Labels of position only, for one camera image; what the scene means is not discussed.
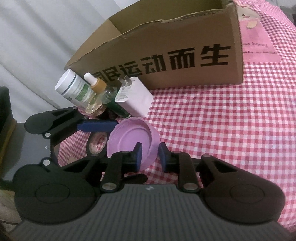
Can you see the white pill bottle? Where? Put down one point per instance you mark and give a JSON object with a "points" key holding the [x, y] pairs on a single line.
{"points": [[74, 88]]}

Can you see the clear dropper bottle amber collar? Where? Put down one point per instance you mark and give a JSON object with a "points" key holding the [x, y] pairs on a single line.
{"points": [[103, 93]]}

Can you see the red white checkered tablecloth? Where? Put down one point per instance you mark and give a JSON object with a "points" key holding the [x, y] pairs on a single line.
{"points": [[252, 124]]}

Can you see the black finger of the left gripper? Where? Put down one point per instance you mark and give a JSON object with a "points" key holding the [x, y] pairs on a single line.
{"points": [[57, 125]]}

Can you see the white curtain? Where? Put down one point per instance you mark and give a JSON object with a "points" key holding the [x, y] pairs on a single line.
{"points": [[37, 40]]}

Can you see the tape roll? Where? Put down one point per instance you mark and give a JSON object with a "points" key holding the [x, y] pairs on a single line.
{"points": [[96, 144]]}

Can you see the purple round lid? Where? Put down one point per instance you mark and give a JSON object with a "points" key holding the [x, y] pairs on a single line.
{"points": [[131, 131]]}

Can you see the dark green bottle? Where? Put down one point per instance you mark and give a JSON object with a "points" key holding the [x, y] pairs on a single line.
{"points": [[116, 108]]}

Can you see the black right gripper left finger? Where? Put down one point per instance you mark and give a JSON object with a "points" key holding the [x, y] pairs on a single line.
{"points": [[49, 194]]}

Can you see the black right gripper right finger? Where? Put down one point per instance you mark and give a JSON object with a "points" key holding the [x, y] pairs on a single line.
{"points": [[228, 191]]}

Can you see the brown cardboard box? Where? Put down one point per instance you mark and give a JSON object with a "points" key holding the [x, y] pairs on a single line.
{"points": [[166, 44]]}

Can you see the white power adapter plug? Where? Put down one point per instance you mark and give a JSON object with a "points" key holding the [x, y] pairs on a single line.
{"points": [[134, 97]]}

